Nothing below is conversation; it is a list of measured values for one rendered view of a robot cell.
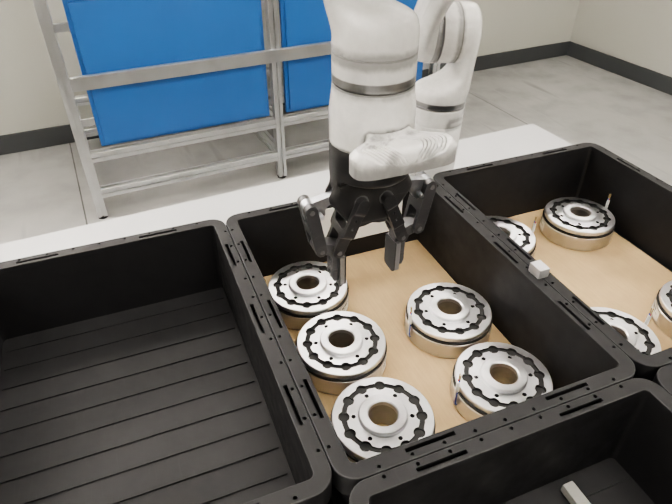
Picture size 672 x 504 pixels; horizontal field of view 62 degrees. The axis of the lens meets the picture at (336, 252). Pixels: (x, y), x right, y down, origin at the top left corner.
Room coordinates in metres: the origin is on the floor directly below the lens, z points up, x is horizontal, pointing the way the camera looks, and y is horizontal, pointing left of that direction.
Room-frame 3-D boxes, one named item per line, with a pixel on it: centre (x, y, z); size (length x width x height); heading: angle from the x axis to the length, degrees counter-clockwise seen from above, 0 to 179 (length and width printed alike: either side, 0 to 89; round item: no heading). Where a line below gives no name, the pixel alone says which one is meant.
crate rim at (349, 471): (0.47, -0.07, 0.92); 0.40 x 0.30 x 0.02; 22
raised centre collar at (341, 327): (0.45, -0.01, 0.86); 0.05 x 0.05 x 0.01
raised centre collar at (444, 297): (0.50, -0.14, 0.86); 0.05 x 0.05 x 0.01
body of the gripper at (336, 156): (0.46, -0.03, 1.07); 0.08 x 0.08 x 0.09
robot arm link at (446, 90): (0.91, -0.18, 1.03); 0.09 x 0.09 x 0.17; 7
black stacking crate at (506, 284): (0.47, -0.07, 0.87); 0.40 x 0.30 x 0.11; 22
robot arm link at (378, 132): (0.44, -0.04, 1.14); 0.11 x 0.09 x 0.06; 22
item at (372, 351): (0.45, -0.01, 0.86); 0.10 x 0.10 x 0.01
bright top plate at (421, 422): (0.34, -0.05, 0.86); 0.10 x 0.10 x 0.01
